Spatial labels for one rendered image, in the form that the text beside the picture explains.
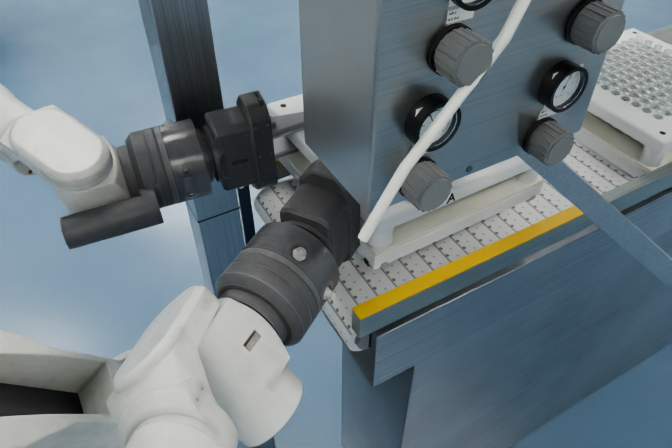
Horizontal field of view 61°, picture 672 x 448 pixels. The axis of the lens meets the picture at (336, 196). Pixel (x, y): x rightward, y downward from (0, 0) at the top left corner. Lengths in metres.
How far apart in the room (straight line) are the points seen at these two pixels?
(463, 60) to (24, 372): 0.60
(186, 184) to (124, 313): 1.13
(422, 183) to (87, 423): 0.47
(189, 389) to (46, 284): 1.52
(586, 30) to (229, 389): 0.36
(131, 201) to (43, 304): 1.24
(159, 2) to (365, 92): 0.32
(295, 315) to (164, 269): 1.35
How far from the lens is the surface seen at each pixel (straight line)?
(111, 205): 0.62
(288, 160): 0.71
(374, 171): 0.39
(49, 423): 0.69
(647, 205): 0.86
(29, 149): 0.64
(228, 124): 0.63
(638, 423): 1.62
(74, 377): 0.79
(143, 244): 1.89
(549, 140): 0.47
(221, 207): 0.79
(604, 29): 0.44
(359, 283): 0.65
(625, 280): 1.16
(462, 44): 0.35
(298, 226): 0.52
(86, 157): 0.61
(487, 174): 0.63
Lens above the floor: 1.30
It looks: 41 degrees down
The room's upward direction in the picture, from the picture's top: straight up
